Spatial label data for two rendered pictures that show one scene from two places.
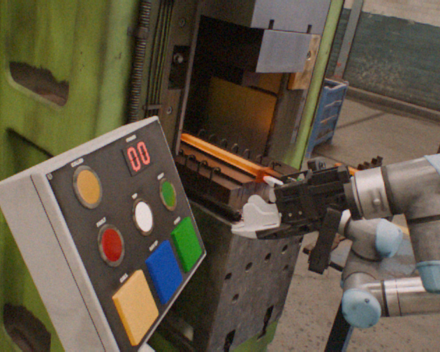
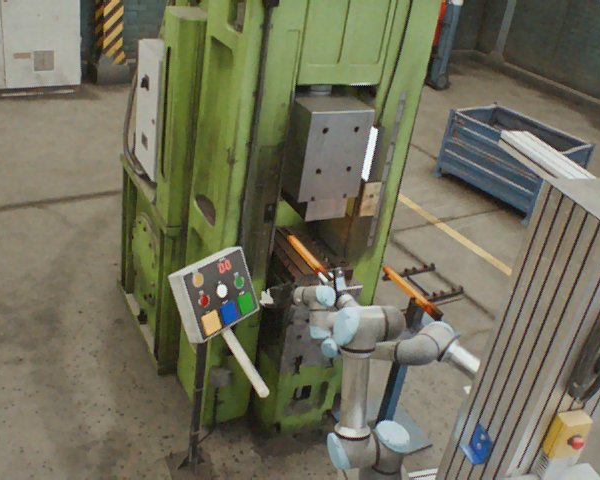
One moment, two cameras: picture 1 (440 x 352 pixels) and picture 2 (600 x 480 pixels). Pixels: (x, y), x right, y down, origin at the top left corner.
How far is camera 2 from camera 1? 2.03 m
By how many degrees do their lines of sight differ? 21
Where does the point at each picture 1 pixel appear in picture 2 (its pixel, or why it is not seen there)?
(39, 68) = (209, 199)
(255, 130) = (341, 237)
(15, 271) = not seen: hidden behind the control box
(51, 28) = (214, 183)
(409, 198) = (308, 301)
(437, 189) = (315, 299)
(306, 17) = (340, 190)
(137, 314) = (210, 325)
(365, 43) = not seen: outside the picture
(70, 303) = (187, 316)
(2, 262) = not seen: hidden behind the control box
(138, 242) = (217, 300)
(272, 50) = (316, 210)
